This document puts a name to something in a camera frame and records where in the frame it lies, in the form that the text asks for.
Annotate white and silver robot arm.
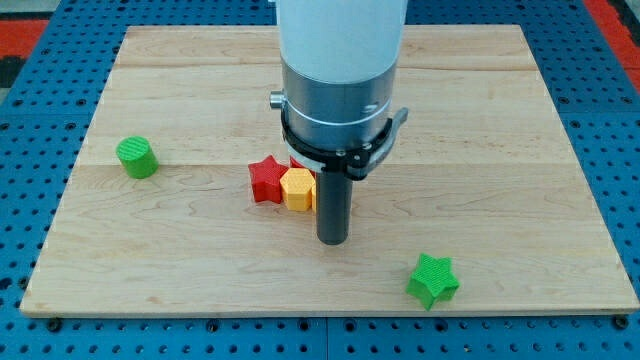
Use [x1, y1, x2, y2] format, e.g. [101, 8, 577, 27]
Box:
[275, 0, 408, 151]

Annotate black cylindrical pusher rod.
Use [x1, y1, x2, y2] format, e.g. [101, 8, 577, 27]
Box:
[316, 172, 352, 245]

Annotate yellow hexagon block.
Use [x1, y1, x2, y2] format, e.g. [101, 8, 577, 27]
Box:
[280, 168, 315, 212]

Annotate red star block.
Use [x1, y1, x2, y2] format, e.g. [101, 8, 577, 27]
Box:
[248, 155, 289, 204]

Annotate green star block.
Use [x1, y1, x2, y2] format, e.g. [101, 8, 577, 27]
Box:
[406, 253, 460, 310]

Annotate wooden board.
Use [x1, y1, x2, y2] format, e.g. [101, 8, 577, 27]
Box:
[21, 25, 639, 318]

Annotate green cylinder block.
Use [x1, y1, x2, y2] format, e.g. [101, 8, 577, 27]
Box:
[116, 136, 159, 179]

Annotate black tool clamp ring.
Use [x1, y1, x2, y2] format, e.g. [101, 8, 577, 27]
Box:
[280, 106, 410, 182]

